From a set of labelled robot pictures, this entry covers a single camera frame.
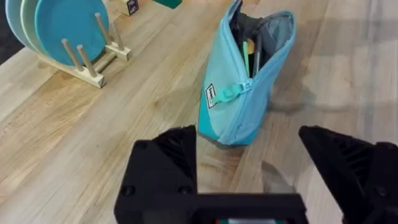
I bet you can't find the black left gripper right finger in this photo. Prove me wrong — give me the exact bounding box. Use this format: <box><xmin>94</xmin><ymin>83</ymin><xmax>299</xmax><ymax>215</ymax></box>
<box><xmin>298</xmin><ymin>125</ymin><xmax>398</xmax><ymax>224</ymax></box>

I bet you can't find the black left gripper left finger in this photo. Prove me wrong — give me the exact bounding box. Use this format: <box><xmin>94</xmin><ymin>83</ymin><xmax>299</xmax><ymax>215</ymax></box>
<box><xmin>119</xmin><ymin>124</ymin><xmax>198</xmax><ymax>200</ymax></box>

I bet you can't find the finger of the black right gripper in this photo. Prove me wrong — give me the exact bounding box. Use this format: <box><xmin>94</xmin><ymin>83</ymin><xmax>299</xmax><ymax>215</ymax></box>
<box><xmin>231</xmin><ymin>0</ymin><xmax>265</xmax><ymax>42</ymax></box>

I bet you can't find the blue soft zip bag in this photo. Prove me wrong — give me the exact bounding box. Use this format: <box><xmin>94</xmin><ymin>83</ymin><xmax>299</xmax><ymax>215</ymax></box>
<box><xmin>197</xmin><ymin>0</ymin><xmax>297</xmax><ymax>150</ymax></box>

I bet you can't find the green board with toy blocks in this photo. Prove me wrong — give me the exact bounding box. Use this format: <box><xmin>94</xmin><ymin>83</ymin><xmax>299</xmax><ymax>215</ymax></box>
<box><xmin>152</xmin><ymin>0</ymin><xmax>183</xmax><ymax>10</ymax></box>

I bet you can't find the small cube with dark label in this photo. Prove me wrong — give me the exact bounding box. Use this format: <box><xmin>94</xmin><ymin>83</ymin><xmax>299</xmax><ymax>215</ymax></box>
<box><xmin>119</xmin><ymin>0</ymin><xmax>140</xmax><ymax>17</ymax></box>

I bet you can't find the wooden peg plate rack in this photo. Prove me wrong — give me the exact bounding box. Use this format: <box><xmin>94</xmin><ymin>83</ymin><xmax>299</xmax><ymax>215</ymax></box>
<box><xmin>37</xmin><ymin>12</ymin><xmax>132</xmax><ymax>90</ymax></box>

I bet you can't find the teal plate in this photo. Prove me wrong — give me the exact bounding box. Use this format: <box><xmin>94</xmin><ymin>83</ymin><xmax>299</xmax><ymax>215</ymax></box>
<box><xmin>34</xmin><ymin>0</ymin><xmax>111</xmax><ymax>67</ymax></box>

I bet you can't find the pale green plate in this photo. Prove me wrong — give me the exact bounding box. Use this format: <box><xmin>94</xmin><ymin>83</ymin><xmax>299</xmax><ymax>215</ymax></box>
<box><xmin>19</xmin><ymin>0</ymin><xmax>48</xmax><ymax>54</ymax></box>

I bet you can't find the light blue plate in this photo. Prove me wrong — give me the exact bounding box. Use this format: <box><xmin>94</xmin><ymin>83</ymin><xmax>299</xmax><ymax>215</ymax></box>
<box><xmin>4</xmin><ymin>0</ymin><xmax>35</xmax><ymax>51</ymax></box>

